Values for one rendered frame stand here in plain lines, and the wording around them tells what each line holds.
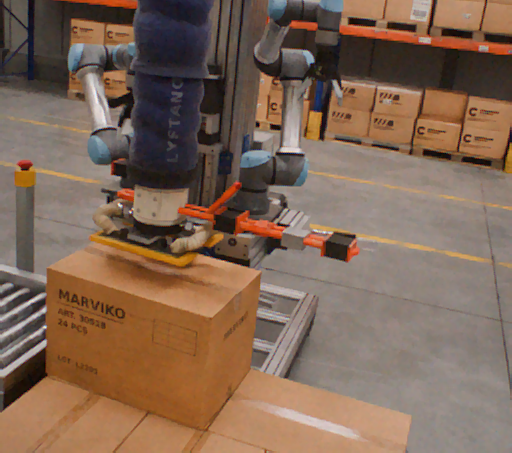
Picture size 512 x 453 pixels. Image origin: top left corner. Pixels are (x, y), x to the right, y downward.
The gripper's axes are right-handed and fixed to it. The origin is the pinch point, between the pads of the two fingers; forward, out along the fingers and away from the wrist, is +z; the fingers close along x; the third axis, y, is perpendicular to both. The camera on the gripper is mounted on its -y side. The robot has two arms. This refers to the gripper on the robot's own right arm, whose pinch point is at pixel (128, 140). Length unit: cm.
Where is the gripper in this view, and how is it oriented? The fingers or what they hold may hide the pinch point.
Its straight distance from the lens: 242.1
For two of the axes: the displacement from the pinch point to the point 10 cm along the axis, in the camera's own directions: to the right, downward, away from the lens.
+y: 9.2, 2.1, -3.4
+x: 3.8, -2.4, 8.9
